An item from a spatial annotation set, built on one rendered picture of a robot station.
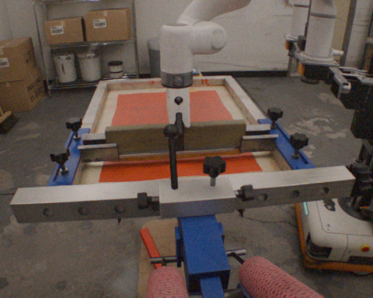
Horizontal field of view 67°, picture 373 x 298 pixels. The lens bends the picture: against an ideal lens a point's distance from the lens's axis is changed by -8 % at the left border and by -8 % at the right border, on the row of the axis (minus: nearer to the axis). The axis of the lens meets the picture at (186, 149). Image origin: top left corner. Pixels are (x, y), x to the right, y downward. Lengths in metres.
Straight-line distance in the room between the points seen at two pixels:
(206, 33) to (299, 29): 0.97
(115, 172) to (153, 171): 0.09
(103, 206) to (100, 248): 1.34
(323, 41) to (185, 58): 0.64
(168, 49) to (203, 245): 0.41
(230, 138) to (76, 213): 0.42
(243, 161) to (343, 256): 1.07
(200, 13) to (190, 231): 0.54
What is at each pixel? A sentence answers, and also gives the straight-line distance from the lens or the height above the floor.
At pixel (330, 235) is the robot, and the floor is 0.28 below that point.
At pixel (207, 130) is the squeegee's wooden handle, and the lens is 0.77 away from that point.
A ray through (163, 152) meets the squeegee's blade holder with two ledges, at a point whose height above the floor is 0.99.
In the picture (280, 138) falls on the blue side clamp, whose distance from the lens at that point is 0.86.
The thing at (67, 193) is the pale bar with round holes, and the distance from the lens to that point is 0.60.
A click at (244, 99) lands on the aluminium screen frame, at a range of 1.13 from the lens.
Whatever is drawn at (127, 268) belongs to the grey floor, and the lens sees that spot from 1.78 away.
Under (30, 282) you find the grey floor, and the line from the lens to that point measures 1.87.
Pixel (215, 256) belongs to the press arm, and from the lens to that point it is 0.46.
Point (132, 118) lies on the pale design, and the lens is 1.06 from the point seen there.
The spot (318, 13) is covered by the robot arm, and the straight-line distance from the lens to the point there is 1.18.
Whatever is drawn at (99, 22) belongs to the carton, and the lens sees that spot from 3.97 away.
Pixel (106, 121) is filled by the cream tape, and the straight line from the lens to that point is 1.06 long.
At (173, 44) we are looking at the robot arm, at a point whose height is 1.26.
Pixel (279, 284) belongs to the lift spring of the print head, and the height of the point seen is 1.13.
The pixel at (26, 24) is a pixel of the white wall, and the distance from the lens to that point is 4.71.
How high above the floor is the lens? 1.39
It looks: 31 degrees down
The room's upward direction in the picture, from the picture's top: straight up
